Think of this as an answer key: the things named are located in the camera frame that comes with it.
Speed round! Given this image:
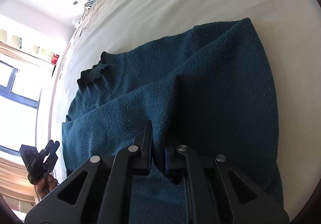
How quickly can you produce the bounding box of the person's left hand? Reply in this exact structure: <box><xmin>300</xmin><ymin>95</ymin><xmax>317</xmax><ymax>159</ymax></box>
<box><xmin>36</xmin><ymin>174</ymin><xmax>59</xmax><ymax>196</ymax></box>

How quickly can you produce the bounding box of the dark framed window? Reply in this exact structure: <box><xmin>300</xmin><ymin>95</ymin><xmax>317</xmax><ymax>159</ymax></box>
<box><xmin>0</xmin><ymin>59</ymin><xmax>44</xmax><ymax>155</ymax></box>

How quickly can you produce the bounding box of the brown curtain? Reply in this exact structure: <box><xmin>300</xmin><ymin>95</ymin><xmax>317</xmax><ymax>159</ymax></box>
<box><xmin>0</xmin><ymin>156</ymin><xmax>38</xmax><ymax>206</ymax></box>

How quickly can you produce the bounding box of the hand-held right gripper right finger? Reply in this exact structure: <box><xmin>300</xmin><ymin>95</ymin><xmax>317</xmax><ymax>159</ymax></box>
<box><xmin>164</xmin><ymin>144</ymin><xmax>290</xmax><ymax>224</ymax></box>

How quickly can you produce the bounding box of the teal knit sweater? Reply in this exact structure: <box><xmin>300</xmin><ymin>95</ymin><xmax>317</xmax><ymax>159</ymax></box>
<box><xmin>61</xmin><ymin>18</ymin><xmax>284</xmax><ymax>224</ymax></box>

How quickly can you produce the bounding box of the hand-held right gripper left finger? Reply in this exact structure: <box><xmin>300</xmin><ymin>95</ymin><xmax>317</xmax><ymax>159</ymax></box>
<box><xmin>25</xmin><ymin>121</ymin><xmax>153</xmax><ymax>224</ymax></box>

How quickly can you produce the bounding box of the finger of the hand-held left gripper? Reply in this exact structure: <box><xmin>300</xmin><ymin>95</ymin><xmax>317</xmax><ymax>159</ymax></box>
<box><xmin>41</xmin><ymin>140</ymin><xmax>61</xmax><ymax>159</ymax></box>

